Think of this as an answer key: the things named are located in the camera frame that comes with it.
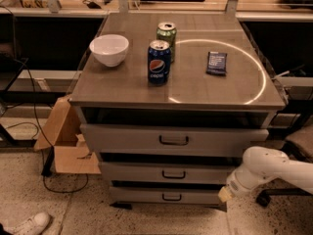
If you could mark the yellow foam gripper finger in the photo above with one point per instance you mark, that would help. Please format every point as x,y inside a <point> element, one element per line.
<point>225,194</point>

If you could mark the grey drawer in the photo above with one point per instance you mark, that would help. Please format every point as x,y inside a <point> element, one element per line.
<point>175,141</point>
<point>173,193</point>
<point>166,168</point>

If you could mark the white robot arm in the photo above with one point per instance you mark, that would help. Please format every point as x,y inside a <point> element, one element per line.
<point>261,165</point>

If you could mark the grey bottom drawer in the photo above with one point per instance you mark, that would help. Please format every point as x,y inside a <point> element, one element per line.
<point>173,193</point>

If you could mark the grey drawer cabinet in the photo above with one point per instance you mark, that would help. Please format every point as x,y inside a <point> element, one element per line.
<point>245,98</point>

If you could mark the grey top drawer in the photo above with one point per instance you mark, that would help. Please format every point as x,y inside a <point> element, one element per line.
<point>175,141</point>

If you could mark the black office chair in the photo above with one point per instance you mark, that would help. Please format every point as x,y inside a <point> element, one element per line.
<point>299,145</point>

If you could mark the dark blue snack bar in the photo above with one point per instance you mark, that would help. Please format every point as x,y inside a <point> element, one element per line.
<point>216,63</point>

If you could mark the blue Pepsi can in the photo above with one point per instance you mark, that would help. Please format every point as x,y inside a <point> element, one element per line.
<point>159,61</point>

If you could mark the green soda can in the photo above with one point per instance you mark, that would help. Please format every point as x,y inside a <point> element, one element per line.
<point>167,31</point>

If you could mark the brown cardboard box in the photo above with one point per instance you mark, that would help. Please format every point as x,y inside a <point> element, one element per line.
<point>61,132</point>

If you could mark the white ceramic bowl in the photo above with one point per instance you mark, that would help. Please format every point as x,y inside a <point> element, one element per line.
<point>110,49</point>

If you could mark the white sneaker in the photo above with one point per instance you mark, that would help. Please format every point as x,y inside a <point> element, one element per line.
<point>34,225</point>

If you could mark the black side table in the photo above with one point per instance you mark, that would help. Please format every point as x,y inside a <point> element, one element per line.
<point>11,66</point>

